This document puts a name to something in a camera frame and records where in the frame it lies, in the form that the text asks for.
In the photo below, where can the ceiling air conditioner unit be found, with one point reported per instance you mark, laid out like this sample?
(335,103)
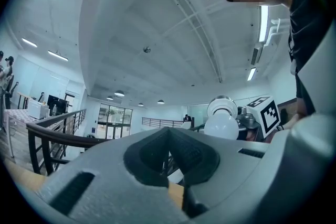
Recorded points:
(257,53)

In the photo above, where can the black office chair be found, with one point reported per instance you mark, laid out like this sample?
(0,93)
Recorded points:
(11,89)

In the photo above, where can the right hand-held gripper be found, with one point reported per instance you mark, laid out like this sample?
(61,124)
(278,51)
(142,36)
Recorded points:
(269,118)

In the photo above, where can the black balcony railing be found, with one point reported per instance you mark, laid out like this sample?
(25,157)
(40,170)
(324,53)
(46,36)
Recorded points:
(157,119)

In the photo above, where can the white ceiling pipe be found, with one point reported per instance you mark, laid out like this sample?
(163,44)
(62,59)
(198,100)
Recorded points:
(274,30)

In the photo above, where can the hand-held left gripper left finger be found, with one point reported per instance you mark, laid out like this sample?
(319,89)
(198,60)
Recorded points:
(110,191)

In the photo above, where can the white box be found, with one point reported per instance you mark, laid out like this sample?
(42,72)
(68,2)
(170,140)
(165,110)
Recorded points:
(38,110)

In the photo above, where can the ceiling tube light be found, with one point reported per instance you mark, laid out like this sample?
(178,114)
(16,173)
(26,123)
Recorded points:
(29,42)
(263,23)
(251,74)
(57,55)

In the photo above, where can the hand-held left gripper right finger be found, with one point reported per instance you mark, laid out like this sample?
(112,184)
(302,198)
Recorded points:
(249,178)

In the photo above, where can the glass entrance door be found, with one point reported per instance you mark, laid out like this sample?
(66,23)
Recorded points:
(115,120)

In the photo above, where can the checkered table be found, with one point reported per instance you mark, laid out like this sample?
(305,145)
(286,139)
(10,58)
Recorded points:
(18,115)

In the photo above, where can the wooden side table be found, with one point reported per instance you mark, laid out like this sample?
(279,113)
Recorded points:
(25,94)

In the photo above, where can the round ceiling sensor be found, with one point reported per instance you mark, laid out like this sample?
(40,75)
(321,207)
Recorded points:
(147,49)

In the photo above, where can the silver desk lamp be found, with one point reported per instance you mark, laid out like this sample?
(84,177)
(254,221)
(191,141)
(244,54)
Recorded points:
(221,127)

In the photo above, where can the dark metal railing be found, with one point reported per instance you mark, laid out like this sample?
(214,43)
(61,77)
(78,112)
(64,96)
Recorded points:
(65,135)

